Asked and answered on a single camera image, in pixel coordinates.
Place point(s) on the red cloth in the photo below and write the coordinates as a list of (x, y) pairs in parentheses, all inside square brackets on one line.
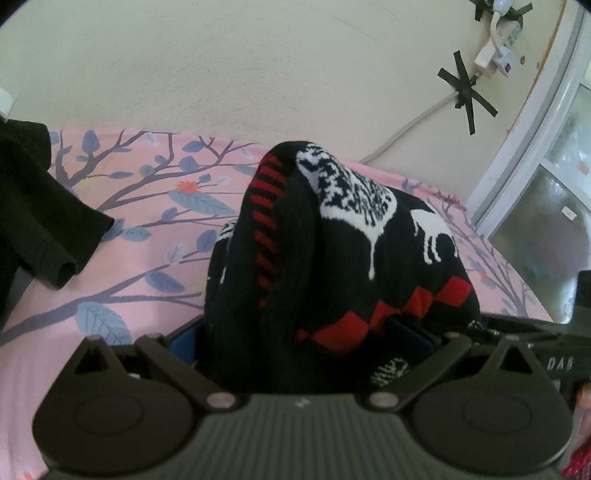
[(578, 467)]

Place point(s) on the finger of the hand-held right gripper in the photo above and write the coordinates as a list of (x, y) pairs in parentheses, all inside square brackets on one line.
[(512, 325)]

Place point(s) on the black red white patterned sock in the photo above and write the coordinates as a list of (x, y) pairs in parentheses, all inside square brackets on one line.
[(351, 258)]

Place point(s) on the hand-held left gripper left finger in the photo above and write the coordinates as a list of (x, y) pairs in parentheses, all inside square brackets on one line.
[(182, 345)]

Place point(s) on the pink tree print bedsheet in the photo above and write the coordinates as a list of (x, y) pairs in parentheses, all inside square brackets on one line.
[(152, 230)]

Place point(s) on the black garment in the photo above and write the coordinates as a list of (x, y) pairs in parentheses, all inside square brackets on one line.
[(37, 207)]

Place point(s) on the white window frame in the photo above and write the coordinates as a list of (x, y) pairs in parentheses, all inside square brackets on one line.
[(540, 138)]

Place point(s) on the black tape cross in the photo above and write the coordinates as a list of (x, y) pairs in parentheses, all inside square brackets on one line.
[(466, 87)]

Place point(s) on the white plug adapter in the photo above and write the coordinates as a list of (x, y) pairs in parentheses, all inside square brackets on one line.
[(496, 55)]

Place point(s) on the person's right hand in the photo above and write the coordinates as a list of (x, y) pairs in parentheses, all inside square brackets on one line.
[(583, 398)]

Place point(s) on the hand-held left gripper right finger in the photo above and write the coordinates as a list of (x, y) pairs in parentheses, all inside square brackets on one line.
[(411, 344)]

